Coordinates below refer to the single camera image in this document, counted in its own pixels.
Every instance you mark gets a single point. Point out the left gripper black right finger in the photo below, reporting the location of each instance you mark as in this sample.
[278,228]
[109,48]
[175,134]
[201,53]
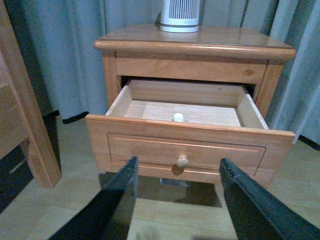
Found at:
[258,215]

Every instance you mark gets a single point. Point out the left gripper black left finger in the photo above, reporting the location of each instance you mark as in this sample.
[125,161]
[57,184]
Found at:
[109,214]

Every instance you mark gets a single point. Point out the wooden drawer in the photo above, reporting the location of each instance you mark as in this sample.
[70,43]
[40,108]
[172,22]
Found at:
[220,121]

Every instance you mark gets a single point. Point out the white medicine bottle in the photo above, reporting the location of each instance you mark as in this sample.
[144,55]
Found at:
[178,117]

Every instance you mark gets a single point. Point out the floor power socket box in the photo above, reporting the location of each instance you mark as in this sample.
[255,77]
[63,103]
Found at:
[175,182]

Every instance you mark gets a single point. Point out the wooden nightstand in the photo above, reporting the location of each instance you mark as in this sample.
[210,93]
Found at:
[212,54]

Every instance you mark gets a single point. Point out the grey curtain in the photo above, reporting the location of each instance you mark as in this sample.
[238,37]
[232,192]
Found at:
[56,39]

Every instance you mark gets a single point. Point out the white cylindrical air purifier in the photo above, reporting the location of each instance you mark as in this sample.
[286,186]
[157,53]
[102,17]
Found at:
[180,16]

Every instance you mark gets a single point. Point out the wooden bed frame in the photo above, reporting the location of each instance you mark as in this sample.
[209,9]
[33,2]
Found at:
[21,122]

